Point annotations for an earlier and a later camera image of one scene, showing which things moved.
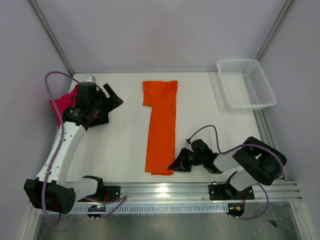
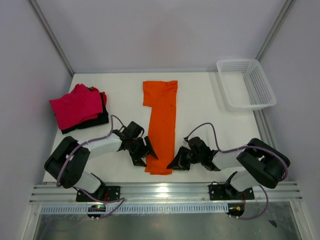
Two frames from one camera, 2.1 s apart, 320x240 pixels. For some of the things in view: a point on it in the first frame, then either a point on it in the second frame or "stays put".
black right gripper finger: [182, 159] stays put
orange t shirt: [160, 149] stays put
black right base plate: [228, 192] stays put
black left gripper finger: [115, 100] to [150, 151]
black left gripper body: [100, 105] to [137, 147]
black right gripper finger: [186, 167] stays put
